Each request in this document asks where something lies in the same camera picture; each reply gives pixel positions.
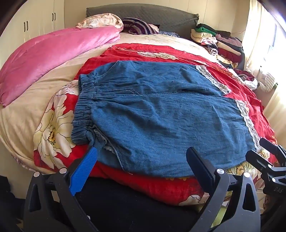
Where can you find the grey padded headboard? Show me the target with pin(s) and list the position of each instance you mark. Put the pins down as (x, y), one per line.
(169, 20)

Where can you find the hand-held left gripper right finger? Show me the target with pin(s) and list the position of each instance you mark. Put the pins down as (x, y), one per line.
(201, 169)

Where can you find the pile of folded clothes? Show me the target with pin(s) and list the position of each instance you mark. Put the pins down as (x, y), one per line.
(216, 44)

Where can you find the cream wardrobe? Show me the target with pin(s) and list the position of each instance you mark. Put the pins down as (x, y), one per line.
(40, 20)

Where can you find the floral pillow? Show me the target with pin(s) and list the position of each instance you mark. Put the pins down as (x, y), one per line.
(100, 21)

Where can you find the cream bed sheet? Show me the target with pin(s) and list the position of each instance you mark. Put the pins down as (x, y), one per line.
(26, 125)

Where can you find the red floral quilt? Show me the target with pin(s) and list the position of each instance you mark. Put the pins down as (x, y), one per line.
(156, 188)

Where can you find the dark red garment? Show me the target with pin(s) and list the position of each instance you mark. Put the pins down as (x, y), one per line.
(245, 75)

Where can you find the black cloth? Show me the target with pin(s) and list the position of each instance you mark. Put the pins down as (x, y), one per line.
(134, 209)

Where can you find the blue denim pants lace trim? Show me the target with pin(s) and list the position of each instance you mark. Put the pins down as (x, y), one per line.
(156, 116)

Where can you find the pale curtain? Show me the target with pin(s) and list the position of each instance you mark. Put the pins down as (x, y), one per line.
(254, 33)

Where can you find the purple striped pillow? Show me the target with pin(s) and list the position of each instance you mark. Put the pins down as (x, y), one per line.
(136, 26)

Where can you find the yellow-green cloth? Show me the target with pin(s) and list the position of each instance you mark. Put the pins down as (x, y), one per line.
(220, 212)

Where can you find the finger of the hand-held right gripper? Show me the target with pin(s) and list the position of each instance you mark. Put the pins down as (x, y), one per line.
(267, 144)
(254, 157)

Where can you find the pink blanket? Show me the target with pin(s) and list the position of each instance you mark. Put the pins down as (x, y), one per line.
(44, 58)

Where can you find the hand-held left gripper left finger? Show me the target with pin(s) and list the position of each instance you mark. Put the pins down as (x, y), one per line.
(83, 169)

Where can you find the blue patterned cloth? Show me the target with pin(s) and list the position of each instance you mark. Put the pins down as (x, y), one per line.
(168, 34)

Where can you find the white knitted garment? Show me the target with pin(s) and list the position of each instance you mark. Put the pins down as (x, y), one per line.
(267, 81)

